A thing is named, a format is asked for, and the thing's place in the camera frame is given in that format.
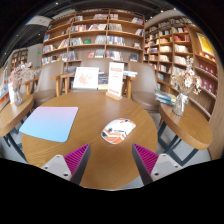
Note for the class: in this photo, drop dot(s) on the pastel blue pink mouse pad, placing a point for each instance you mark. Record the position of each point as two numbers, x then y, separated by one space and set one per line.
50 123

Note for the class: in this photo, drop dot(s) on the round wooden side table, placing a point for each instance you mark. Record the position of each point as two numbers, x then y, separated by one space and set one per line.
13 115
186 128

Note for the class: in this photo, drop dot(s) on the stack of blue books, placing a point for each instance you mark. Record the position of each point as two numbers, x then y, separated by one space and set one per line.
165 97

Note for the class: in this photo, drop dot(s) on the wide wooden bookshelf unit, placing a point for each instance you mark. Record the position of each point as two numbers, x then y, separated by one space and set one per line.
96 35

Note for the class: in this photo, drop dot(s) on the white framed red print picture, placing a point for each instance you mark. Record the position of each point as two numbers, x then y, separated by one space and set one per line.
86 78

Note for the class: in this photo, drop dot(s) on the white orange sign wooden base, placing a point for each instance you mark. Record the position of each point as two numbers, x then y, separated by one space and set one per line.
115 80

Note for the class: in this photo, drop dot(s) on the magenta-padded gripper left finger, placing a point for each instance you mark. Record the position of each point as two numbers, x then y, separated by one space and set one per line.
78 160

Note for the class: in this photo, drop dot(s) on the curved wooden bookshelf unit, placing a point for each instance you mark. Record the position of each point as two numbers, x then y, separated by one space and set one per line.
176 46

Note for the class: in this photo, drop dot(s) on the small white table card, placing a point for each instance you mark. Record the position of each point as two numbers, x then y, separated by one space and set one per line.
11 94

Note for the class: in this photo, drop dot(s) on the white orange patterned computer mouse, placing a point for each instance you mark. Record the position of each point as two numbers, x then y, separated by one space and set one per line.
118 130

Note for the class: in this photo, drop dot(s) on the white ceiling air vent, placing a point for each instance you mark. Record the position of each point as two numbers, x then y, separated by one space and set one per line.
38 20

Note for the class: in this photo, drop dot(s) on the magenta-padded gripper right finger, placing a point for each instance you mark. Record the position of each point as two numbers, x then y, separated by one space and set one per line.
145 160

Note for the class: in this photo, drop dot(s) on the low colourful book display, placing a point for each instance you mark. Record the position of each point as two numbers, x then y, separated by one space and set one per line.
3 90

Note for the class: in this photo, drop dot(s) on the brown leather wooden armchair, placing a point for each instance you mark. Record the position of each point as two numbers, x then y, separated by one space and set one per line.
48 83
100 63
145 86

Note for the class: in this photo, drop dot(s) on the distant wooden bookshelf unit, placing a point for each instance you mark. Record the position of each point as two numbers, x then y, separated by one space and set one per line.
19 58

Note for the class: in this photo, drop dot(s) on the dark cover book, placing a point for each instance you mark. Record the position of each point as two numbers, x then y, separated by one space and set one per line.
103 81

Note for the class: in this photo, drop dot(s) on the glass vase beige dried flowers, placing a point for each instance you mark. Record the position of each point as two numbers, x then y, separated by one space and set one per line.
181 101

